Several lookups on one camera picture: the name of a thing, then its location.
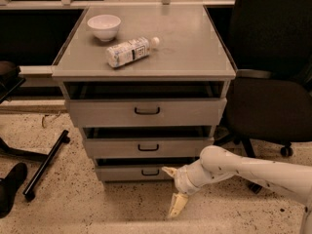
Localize plastic bottle with white label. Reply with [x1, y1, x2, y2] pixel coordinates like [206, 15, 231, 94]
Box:
[105, 37, 160, 68]

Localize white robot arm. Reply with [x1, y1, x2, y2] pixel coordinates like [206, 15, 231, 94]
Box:
[162, 145, 312, 234]

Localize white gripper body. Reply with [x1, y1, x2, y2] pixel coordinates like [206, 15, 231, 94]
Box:
[174, 165, 199, 195]

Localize black office chair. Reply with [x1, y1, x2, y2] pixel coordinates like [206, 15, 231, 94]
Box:
[211, 0, 312, 194]

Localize grey drawer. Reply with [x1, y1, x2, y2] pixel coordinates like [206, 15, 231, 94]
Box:
[65, 98, 226, 127]
[95, 163, 183, 182]
[83, 137, 214, 158]

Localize grey bottom drawer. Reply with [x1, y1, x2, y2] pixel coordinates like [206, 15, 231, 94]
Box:
[95, 163, 183, 182]

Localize black chair base left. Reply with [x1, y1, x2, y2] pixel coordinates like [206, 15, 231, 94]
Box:
[0, 60, 71, 203]

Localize white ceramic bowl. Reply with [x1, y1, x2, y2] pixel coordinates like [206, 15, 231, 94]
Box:
[87, 15, 121, 42]

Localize grey top drawer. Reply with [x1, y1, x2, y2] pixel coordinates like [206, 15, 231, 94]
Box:
[65, 98, 226, 127]

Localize grey middle drawer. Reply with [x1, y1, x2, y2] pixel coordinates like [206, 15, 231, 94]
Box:
[83, 137, 214, 158]

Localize grey drawer cabinet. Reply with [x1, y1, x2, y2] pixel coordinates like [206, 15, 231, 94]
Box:
[51, 4, 237, 184]

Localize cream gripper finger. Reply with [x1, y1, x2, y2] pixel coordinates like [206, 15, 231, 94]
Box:
[168, 193, 189, 218]
[162, 167, 177, 178]

